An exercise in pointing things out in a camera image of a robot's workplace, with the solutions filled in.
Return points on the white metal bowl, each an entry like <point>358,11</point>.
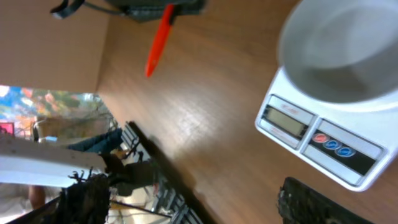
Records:
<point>341,51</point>

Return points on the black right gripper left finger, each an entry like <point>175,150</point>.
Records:
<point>85,202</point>

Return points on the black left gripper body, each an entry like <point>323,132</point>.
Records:
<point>150,10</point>

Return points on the white digital kitchen scale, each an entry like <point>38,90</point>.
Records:
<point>351,143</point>

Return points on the red plastic scoop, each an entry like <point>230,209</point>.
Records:
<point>159,40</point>

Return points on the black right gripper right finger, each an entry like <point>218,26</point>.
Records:
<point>300,204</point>

